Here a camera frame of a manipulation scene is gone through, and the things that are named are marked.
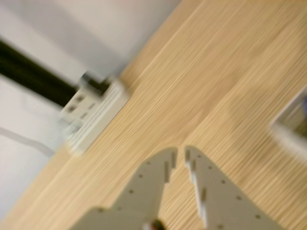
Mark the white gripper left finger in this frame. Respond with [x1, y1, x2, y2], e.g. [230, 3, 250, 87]
[71, 147, 178, 230]

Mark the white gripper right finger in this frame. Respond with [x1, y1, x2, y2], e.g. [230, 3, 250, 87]
[184, 145, 285, 230]

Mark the small white mesh-bottom crate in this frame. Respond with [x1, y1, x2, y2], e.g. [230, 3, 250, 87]
[269, 85, 307, 164]

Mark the black corner clamp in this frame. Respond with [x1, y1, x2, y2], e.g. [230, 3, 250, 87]
[80, 71, 114, 98]

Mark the white perforated mount plate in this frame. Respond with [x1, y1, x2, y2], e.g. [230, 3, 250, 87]
[64, 80, 131, 157]

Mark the white post bracket with bolts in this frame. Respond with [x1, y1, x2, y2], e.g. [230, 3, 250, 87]
[60, 87, 104, 121]

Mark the black aluminium extrusion post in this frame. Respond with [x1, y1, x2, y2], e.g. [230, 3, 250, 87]
[0, 39, 79, 109]

